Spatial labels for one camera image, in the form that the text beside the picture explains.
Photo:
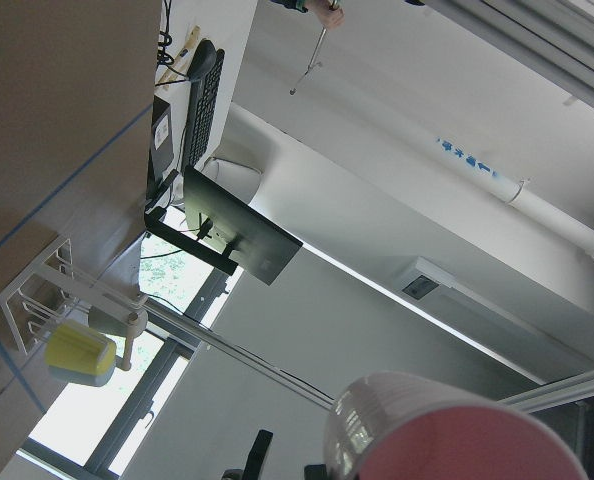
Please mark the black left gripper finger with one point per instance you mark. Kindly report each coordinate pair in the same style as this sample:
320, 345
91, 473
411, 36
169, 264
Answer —
257, 455

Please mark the pink plastic cup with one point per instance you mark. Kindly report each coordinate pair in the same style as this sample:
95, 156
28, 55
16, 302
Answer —
393, 425

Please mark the light blue plastic cup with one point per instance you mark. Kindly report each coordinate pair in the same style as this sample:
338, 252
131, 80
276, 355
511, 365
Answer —
86, 379

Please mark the grey plastic cup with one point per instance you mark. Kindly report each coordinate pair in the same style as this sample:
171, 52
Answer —
105, 323

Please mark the yellow plastic cup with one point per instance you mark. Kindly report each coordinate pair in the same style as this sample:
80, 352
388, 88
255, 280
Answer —
75, 347

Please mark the black monitor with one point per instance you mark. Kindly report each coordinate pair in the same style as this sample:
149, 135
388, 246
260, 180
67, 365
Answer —
228, 233

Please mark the white office chair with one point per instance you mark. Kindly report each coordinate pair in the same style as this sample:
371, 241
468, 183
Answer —
240, 180

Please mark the black mini computer box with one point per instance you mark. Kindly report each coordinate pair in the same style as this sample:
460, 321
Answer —
161, 146

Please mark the black keyboard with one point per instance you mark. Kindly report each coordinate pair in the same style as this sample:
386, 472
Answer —
201, 107

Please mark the black computer mouse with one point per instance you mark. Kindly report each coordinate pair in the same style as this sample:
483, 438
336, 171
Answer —
203, 61

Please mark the person in black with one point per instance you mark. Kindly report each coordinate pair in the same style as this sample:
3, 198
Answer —
329, 17

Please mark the white wire cup rack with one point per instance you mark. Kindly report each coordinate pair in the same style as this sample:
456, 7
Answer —
51, 289

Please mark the wooden tool with strap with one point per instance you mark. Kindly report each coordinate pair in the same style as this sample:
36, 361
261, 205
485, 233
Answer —
174, 67

